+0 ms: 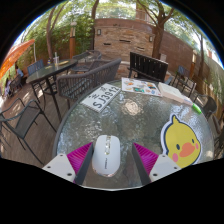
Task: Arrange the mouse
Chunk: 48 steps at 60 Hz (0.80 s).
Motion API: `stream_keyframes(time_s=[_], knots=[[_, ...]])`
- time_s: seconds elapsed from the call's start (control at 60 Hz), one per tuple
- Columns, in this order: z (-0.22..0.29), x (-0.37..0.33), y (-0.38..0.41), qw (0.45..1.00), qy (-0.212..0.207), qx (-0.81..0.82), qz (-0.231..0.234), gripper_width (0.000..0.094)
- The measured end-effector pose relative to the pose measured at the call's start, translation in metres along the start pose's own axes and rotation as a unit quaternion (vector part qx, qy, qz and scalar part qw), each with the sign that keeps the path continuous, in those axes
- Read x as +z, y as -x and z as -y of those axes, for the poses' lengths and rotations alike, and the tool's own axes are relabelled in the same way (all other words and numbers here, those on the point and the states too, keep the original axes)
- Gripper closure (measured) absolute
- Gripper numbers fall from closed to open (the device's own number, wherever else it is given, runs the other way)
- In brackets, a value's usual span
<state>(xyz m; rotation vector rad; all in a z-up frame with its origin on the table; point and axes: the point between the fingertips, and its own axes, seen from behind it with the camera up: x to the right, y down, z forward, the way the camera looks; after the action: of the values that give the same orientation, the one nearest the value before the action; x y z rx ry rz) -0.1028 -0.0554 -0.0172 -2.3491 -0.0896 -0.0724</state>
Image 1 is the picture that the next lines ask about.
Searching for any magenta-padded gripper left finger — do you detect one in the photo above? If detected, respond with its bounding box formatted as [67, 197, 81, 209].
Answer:
[42, 142, 95, 186]

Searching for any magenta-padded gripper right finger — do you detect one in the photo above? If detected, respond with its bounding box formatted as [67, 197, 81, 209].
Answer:
[131, 142, 182, 186]

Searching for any white computer mouse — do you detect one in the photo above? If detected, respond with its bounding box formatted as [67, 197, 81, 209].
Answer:
[91, 134, 122, 178]

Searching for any yellow duck mouse pad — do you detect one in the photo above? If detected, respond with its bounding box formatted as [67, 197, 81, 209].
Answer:
[160, 113, 203, 169]

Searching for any dark metal mesh chair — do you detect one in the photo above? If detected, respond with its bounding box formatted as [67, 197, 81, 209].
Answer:
[193, 93, 218, 119]
[0, 98, 57, 166]

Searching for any open white book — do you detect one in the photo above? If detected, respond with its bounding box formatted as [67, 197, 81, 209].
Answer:
[157, 81, 194, 107]

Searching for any white lettered plate sign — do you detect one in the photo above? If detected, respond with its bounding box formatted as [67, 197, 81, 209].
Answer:
[79, 83, 122, 114]

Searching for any dark woven armchair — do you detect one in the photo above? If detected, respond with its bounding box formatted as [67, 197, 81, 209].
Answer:
[55, 58, 123, 109]
[70, 49, 103, 73]

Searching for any blue metal chair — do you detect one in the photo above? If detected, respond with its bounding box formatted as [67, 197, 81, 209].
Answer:
[172, 65, 197, 98]
[27, 59, 45, 76]

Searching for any round dark glass table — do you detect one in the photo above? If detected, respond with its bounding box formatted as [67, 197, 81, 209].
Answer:
[25, 59, 78, 123]

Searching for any black slatted wooden chair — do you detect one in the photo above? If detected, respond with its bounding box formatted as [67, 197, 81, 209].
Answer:
[128, 51, 174, 84]

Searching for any person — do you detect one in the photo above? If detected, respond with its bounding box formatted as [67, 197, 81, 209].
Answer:
[14, 64, 25, 78]

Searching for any orange canopy tent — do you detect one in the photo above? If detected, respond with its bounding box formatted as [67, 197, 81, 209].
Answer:
[0, 38, 36, 79]

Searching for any large forked tree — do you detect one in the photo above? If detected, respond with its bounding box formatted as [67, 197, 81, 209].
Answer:
[134, 0, 188, 60]

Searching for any slim leaning tree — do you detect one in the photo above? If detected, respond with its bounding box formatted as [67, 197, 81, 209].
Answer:
[44, 3, 68, 60]

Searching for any wooden lamp post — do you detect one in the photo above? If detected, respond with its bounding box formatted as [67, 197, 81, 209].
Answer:
[190, 49, 198, 79]
[68, 21, 78, 60]

